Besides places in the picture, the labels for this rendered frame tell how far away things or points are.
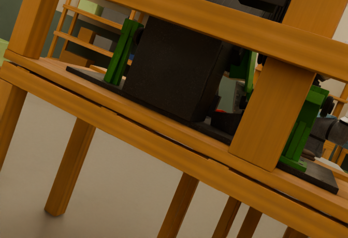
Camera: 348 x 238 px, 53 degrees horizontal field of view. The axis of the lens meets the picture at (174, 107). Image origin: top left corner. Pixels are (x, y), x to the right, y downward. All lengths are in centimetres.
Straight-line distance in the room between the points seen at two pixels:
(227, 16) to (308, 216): 60
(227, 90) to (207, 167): 600
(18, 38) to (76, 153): 81
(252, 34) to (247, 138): 30
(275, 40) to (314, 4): 15
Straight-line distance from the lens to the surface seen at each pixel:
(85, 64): 747
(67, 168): 210
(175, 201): 199
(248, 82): 141
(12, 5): 940
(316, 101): 116
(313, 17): 106
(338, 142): 195
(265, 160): 104
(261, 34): 101
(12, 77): 151
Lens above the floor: 106
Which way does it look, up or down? 6 degrees down
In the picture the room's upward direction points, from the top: 22 degrees clockwise
